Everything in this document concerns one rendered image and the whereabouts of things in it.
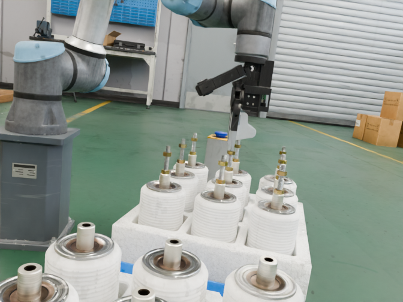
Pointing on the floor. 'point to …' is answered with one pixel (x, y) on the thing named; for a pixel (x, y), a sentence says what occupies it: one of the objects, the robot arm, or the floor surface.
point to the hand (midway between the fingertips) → (229, 144)
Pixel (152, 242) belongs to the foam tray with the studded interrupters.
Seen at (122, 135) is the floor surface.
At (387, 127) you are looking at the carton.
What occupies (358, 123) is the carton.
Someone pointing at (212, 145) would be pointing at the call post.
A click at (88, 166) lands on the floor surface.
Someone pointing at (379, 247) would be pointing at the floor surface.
